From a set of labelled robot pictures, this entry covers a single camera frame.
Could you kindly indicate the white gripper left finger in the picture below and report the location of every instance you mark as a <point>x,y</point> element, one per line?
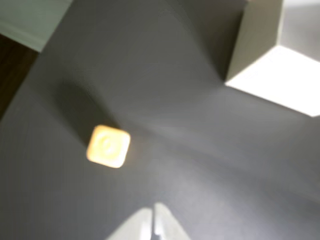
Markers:
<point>136,226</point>

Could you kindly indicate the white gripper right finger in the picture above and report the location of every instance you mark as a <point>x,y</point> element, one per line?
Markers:
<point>170,227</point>

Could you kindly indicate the dark grey table mat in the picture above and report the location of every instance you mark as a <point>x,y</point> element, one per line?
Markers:
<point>150,100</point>

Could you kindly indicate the white open box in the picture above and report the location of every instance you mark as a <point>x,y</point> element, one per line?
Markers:
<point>275,80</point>

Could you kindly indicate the yellow cube block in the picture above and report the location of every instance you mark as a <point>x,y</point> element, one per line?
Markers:
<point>108,146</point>

